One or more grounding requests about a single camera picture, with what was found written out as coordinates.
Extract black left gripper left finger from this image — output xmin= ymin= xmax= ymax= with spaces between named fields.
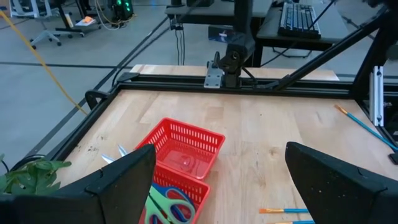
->
xmin=0 ymin=144 xmax=157 ymax=224

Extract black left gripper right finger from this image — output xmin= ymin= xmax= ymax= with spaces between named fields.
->
xmin=285 ymin=141 xmax=398 ymax=224

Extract teal handled paintbrush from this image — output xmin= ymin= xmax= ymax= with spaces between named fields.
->
xmin=259 ymin=207 xmax=310 ymax=215
xmin=333 ymin=104 xmax=398 ymax=152
xmin=266 ymin=220 xmax=315 ymax=224

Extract green handled scissors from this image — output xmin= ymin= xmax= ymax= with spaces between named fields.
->
xmin=101 ymin=154 xmax=197 ymax=224

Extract red plastic basket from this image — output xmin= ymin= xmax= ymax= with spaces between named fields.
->
xmin=137 ymin=163 xmax=211 ymax=224
xmin=134 ymin=117 xmax=226 ymax=181

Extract green potted plant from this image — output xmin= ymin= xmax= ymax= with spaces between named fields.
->
xmin=0 ymin=153 xmax=73 ymax=196

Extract dark desk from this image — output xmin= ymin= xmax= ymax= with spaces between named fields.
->
xmin=256 ymin=4 xmax=351 ymax=68

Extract backlit black keyboard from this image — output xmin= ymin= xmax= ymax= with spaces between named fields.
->
xmin=277 ymin=2 xmax=322 ymax=40

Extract computer with green lights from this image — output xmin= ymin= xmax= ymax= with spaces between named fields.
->
xmin=111 ymin=0 xmax=135 ymax=22

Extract white office chair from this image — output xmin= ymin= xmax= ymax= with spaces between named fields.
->
xmin=8 ymin=0 xmax=65 ymax=50

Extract grey desk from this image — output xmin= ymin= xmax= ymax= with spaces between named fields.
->
xmin=164 ymin=0 xmax=240 ymax=26

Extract silver frame bracket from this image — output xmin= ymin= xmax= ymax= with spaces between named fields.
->
xmin=369 ymin=65 xmax=386 ymax=128

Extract yellow cable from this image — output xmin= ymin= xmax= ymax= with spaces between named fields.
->
xmin=0 ymin=10 xmax=89 ymax=116

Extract black aluminium table frame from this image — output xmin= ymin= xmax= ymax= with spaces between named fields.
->
xmin=46 ymin=0 xmax=398 ymax=166

